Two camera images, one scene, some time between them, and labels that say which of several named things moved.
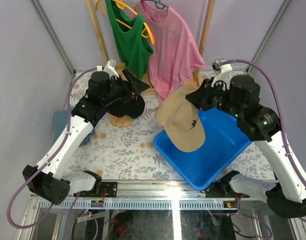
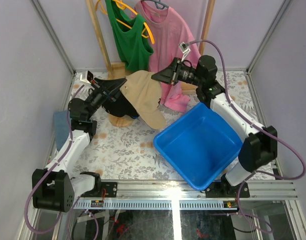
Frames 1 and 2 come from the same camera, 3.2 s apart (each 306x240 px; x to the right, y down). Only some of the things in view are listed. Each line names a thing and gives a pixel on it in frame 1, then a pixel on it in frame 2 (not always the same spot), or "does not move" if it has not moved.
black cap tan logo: (134, 107) does not move
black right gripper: (199, 98) to (167, 75)
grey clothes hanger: (158, 2) does not move
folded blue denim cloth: (60, 124) does not move
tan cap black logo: (181, 120) to (145, 92)
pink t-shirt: (176, 52) does not move
